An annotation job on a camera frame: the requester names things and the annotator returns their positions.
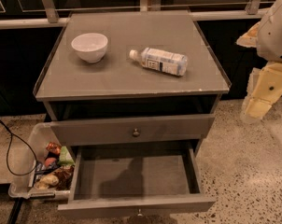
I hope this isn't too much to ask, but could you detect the metal railing frame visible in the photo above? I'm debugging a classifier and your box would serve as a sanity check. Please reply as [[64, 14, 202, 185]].
[[0, 0, 275, 30]]

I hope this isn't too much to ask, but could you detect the grey top drawer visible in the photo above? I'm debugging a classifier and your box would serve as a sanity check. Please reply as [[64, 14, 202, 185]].
[[50, 114, 215, 147]]

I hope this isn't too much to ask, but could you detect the green snack packet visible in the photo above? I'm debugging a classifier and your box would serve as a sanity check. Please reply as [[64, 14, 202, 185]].
[[58, 147, 75, 166]]

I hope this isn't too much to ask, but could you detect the clear plastic storage bin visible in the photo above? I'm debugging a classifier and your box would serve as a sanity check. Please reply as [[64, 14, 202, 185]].
[[8, 122, 70, 200]]

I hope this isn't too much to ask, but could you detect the clear plastic water bottle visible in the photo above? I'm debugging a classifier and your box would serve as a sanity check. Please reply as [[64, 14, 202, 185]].
[[129, 48, 188, 77]]

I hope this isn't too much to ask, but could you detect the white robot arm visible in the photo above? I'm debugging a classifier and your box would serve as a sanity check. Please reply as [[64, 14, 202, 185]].
[[236, 0, 282, 123]]

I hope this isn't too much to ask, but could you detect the grey drawer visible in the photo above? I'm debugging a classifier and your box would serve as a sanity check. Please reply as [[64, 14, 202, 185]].
[[58, 141, 216, 218], [50, 114, 215, 147]]

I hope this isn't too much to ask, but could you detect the white ceramic bowl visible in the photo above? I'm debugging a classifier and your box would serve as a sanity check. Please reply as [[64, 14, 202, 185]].
[[71, 33, 108, 63]]

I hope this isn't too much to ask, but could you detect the brown snack bag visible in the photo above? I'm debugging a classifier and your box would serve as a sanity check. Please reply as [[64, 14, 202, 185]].
[[34, 166, 74, 190]]

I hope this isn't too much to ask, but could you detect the grey drawer cabinet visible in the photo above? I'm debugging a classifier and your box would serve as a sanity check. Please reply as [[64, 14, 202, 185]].
[[33, 10, 233, 157]]

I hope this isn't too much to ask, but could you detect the black cable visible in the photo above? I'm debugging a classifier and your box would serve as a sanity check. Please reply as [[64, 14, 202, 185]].
[[0, 115, 38, 177]]

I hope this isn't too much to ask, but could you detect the red snack can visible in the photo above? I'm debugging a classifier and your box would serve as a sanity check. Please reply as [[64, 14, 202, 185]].
[[46, 142, 62, 155]]

